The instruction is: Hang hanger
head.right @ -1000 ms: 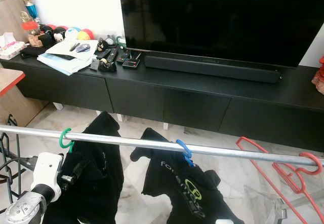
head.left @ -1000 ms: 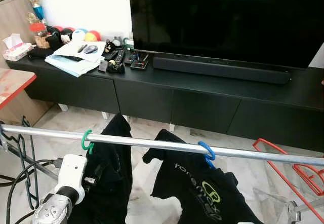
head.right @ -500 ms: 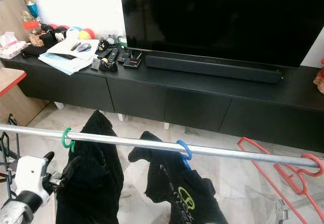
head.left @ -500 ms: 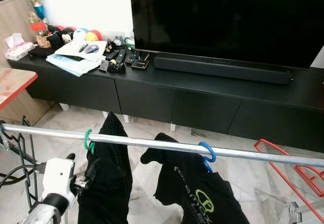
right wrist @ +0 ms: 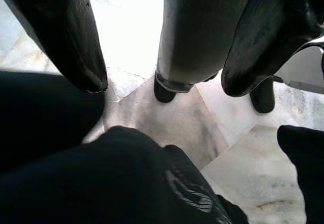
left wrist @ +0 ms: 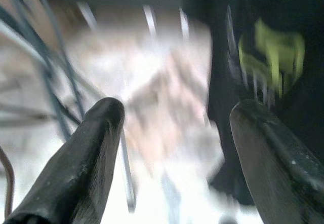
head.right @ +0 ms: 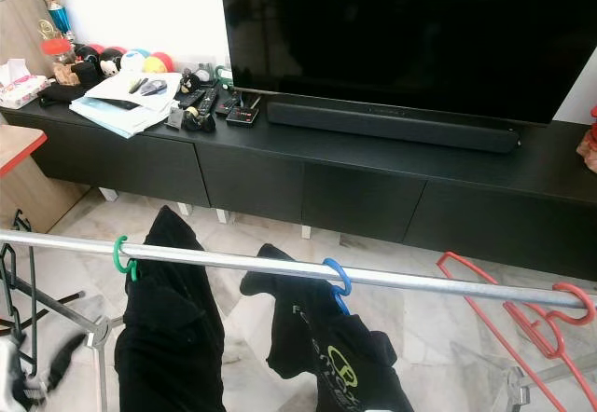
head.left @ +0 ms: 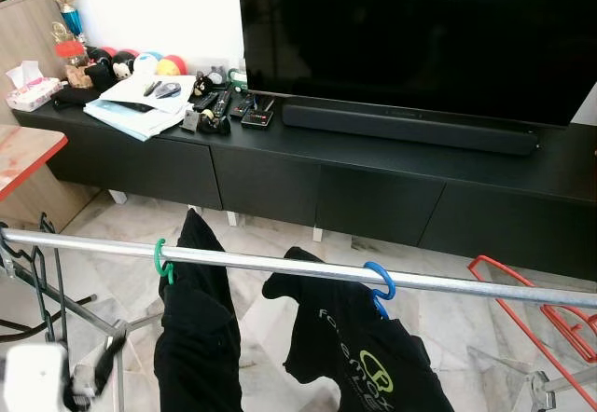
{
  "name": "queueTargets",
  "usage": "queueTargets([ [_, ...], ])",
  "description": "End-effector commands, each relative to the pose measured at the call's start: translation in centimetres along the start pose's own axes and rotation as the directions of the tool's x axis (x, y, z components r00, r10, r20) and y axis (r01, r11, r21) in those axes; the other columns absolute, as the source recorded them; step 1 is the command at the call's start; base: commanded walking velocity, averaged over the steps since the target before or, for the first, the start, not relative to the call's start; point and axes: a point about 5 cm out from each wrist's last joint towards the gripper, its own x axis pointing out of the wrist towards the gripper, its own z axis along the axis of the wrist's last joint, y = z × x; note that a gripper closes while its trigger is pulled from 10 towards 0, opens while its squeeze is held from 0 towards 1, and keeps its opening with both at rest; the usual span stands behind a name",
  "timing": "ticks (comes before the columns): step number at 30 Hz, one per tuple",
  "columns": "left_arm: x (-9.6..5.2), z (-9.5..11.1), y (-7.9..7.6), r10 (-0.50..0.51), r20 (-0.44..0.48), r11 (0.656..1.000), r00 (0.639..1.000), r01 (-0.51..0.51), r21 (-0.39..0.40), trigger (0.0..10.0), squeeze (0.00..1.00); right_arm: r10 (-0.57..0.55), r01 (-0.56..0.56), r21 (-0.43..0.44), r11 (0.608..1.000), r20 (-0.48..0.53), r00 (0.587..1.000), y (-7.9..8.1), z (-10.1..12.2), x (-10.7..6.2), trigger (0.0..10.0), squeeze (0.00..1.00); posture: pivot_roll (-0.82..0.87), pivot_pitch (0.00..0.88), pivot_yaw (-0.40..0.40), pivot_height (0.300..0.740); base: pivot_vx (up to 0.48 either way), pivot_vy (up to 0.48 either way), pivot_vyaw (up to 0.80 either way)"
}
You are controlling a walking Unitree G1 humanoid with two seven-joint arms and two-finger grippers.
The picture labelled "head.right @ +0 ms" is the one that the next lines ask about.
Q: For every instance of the black remote control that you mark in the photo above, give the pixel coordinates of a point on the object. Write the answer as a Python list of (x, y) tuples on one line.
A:
[(201, 100)]

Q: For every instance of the marble-pattern folding table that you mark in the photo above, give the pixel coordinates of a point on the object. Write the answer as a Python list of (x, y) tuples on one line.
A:
[(19, 146)]

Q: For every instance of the black plush toy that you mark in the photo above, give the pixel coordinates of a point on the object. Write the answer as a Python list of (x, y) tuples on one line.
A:
[(107, 62)]

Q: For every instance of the white paper stack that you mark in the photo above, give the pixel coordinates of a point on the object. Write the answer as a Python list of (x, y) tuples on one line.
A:
[(117, 114)]

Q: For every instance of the pink tissue box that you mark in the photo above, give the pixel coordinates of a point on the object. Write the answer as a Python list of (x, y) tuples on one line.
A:
[(23, 90)]

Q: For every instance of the black t-shirt green print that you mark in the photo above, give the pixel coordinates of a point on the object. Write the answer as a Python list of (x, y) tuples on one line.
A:
[(298, 337)]

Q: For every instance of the red plastic hanger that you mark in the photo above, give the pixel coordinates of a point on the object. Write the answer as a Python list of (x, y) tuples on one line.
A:
[(536, 323)]

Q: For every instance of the blue plastic hanger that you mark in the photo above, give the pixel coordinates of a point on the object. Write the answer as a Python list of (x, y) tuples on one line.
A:
[(343, 277)]

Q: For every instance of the black t-shirt small logo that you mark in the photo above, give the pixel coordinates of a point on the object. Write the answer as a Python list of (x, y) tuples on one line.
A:
[(168, 337)]

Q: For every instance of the black soundbar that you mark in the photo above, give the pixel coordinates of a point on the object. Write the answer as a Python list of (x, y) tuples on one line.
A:
[(392, 125)]

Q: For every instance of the green plastic hanger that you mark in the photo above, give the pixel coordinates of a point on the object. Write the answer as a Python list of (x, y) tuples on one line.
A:
[(117, 255)]

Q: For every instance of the grey computer mouse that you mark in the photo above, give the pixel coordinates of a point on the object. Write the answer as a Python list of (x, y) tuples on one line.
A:
[(155, 87)]

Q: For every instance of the black TV cabinet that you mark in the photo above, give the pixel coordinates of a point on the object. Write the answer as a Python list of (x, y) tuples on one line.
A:
[(364, 198)]

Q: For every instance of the black flat television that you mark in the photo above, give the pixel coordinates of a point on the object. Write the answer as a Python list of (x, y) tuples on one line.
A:
[(410, 30)]

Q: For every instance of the red Buddha statue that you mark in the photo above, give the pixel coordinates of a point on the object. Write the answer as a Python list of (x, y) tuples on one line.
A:
[(590, 142)]

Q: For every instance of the silver clothes rack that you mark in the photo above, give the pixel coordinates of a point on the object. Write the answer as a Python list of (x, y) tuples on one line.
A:
[(242, 263)]

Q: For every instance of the small black box red buttons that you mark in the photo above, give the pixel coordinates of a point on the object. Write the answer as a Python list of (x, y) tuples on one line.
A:
[(244, 111)]

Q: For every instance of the red-lid jar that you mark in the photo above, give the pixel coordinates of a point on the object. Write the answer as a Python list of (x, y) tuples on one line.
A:
[(59, 48)]

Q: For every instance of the blue and gold trophy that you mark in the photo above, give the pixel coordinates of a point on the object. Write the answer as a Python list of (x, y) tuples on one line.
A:
[(56, 2)]

